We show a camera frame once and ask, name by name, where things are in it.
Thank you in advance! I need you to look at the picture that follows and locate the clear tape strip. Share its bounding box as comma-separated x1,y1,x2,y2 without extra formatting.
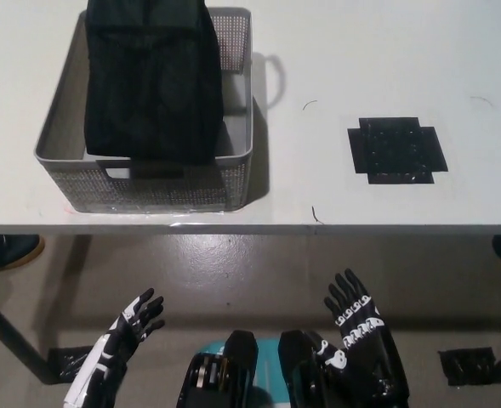
65,205,251,229

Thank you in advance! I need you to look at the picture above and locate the grey perforated plastic basket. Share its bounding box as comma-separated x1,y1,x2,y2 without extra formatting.
33,6,255,213

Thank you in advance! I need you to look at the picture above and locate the dark green lunch bag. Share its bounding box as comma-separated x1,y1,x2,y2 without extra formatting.
83,0,225,166

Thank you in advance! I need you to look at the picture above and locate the black shoe tan sole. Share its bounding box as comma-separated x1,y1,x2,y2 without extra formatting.
0,235,46,271

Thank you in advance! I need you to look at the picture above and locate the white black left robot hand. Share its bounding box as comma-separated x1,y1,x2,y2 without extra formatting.
61,286,167,408

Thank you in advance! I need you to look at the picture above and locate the black tape patch on table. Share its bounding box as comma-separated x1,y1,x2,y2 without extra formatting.
346,116,449,186

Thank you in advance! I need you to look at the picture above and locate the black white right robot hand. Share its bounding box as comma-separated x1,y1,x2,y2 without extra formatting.
308,266,413,408

